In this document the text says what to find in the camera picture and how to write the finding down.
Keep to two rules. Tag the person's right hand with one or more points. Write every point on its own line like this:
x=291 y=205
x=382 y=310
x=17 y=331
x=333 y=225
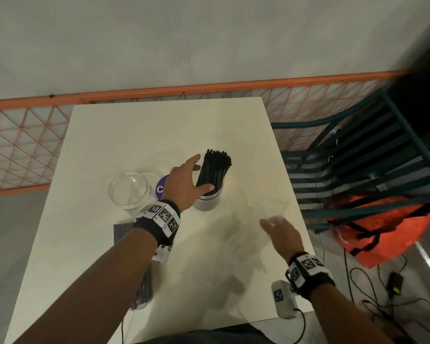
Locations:
x=285 y=238

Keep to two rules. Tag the person's left hand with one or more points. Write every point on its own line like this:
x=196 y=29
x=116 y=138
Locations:
x=179 y=186

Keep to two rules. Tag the person's left thumb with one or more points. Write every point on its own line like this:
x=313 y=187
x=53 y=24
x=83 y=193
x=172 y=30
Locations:
x=205 y=190

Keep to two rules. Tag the person's right fingers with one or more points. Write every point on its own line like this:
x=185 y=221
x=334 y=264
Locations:
x=270 y=223

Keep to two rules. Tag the bundle of black straws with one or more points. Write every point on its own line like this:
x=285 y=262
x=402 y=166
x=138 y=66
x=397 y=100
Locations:
x=215 y=170

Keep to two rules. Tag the person's left forearm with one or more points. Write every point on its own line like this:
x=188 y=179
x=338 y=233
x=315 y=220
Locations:
x=93 y=290

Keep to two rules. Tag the person's right forearm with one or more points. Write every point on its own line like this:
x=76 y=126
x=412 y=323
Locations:
x=344 y=318

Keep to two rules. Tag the metal cup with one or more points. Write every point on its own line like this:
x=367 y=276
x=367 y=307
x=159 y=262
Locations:
x=209 y=202

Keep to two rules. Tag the purple lid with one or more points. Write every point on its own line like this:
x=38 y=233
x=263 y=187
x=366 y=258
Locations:
x=160 y=186

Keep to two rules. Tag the black marker wristband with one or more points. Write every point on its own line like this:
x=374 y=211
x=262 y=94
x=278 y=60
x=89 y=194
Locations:
x=308 y=274
x=159 y=220

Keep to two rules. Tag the clear plastic jar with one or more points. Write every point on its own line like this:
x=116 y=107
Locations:
x=129 y=191

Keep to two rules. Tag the packet of black straws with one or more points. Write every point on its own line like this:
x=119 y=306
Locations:
x=123 y=232

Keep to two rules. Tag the teal slatted chair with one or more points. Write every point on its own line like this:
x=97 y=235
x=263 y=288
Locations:
x=362 y=164

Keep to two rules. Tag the orange bag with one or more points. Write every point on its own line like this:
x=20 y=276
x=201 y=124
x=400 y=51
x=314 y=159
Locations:
x=390 y=232

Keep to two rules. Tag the person's dark trousers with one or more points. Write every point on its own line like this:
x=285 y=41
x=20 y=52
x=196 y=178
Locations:
x=208 y=336

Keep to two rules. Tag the black power adapter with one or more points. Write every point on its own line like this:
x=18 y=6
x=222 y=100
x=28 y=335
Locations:
x=395 y=283

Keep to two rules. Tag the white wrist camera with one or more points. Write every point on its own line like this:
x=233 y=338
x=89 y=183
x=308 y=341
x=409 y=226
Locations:
x=161 y=253
x=283 y=299

